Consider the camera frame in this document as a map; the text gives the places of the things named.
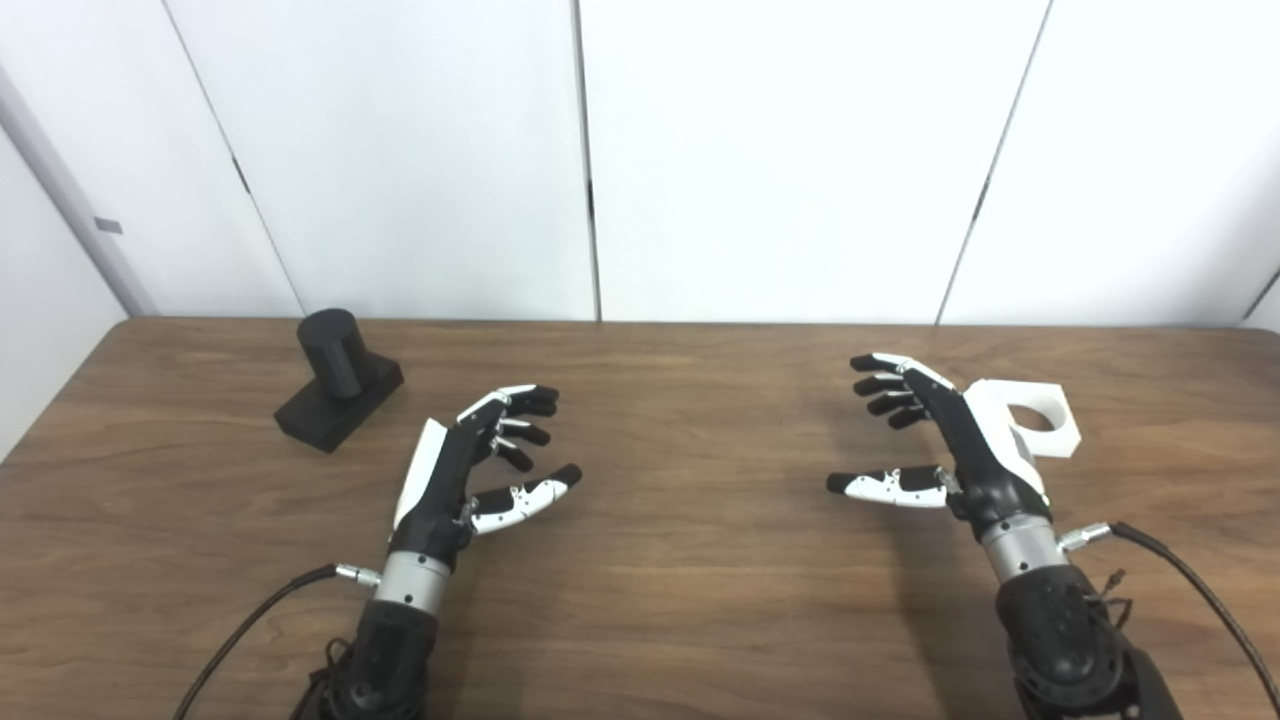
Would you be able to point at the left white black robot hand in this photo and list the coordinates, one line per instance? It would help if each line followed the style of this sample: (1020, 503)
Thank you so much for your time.
(432, 490)

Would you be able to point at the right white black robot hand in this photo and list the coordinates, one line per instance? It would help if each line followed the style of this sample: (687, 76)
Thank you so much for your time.
(985, 455)

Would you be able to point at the white square piece with hole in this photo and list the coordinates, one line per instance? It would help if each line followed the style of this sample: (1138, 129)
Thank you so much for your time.
(1058, 443)

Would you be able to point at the black peg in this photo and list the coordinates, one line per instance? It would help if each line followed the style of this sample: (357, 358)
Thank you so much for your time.
(335, 385)

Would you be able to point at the small gray tag on post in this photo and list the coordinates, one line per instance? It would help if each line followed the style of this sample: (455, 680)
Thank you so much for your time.
(108, 225)

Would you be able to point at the gray wall corner post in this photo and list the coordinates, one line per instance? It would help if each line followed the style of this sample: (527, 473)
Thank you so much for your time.
(60, 180)

